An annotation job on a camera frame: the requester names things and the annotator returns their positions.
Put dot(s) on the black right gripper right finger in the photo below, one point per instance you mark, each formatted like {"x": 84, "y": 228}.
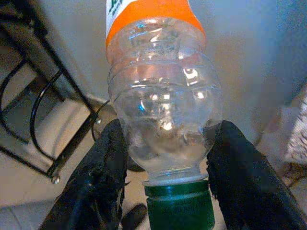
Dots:
{"x": 239, "y": 172}

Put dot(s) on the clear bottle orange label green cap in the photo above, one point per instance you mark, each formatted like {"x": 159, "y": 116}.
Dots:
{"x": 163, "y": 95}

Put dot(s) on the grey textured fabric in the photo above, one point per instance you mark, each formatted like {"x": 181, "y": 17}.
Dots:
{"x": 298, "y": 134}

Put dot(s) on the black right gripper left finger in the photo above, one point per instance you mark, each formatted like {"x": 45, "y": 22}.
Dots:
{"x": 103, "y": 167}

